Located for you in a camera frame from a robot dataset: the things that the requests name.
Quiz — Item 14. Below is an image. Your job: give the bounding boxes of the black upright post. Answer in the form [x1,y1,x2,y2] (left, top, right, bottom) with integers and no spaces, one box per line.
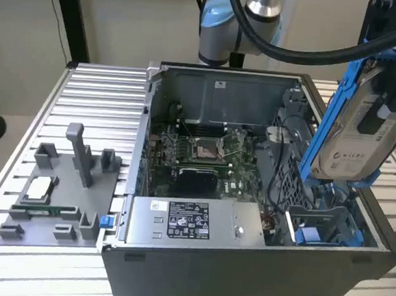
[46,0,96,64]

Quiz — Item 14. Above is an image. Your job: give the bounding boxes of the grey parts rack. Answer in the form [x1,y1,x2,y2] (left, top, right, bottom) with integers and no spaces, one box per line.
[0,117,127,256]

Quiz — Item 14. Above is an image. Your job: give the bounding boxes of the hard disk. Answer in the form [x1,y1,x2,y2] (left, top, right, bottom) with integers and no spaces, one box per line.
[298,35,396,191]

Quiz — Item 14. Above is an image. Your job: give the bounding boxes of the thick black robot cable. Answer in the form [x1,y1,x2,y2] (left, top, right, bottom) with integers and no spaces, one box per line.
[220,0,396,72]

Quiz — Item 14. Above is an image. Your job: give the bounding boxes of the metal socket cover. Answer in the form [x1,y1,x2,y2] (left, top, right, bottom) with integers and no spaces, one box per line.
[217,131,248,160]

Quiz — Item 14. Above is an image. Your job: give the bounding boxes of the silver CPU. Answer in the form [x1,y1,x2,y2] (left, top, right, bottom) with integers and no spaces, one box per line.
[25,176,53,201]

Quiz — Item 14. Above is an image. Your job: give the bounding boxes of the grey metal disk bay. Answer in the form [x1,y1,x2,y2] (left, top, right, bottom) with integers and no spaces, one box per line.
[251,104,325,213]

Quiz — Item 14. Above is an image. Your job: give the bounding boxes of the black cooler block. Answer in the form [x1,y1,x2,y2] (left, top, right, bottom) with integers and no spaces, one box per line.
[175,165,220,196]

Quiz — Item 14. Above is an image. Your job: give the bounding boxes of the green motherboard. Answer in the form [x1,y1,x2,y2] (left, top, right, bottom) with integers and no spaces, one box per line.
[144,116,272,206]

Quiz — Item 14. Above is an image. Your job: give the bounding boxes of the green RAM stick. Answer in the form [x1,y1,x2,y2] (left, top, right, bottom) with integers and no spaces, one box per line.
[12,201,77,215]

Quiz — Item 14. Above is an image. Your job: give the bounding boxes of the silver power supply unit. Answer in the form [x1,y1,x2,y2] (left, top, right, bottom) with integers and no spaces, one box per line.
[124,193,269,256]

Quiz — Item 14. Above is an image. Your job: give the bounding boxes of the CPU socket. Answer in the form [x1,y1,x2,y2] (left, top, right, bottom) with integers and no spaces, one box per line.
[189,137,227,163]

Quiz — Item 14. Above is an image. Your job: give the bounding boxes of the dark grey PC case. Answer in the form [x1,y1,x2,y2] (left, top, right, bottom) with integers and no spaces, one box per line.
[96,57,396,296]

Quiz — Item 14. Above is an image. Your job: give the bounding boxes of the blue case latch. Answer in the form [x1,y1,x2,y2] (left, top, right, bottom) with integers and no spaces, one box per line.
[98,214,115,230]

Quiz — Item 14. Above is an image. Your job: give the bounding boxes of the red wire bundle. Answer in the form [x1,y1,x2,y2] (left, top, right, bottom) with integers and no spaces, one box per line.
[261,210,277,231]

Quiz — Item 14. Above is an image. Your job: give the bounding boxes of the blue empty disk carrier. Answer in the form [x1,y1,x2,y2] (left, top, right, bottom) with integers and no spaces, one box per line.
[295,226,323,247]

